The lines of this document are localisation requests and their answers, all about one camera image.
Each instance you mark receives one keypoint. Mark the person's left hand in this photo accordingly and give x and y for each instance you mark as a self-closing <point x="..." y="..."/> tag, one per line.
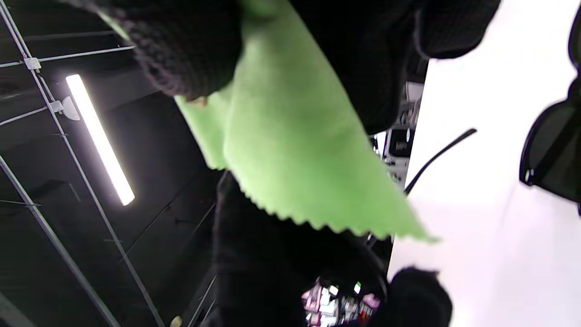
<point x="263" y="263"/>

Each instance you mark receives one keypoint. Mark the green cleaning cloth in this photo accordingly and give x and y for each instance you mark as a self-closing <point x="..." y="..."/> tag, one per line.
<point x="295" y="136"/>

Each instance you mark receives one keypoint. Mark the ceiling light bar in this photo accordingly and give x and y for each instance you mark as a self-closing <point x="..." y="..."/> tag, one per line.
<point x="100" y="138"/>

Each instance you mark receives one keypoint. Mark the small mirrored oval sunglasses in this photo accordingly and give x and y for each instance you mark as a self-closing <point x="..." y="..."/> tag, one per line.
<point x="465" y="136"/>

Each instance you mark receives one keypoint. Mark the thin-frame dark sunglasses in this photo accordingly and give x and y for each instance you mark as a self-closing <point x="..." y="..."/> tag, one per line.
<point x="553" y="150"/>

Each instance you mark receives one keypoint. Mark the person's right hand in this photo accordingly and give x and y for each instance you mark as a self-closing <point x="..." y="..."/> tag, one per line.
<point x="363" y="54"/>

